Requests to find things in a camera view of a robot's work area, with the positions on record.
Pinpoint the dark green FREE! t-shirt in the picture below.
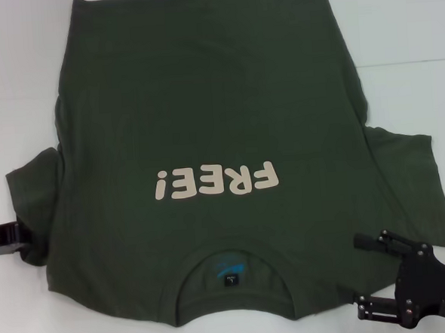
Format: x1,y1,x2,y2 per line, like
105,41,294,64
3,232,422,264
0,0,445,333

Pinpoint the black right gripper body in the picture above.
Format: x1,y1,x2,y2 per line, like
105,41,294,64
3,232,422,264
392,240,445,331

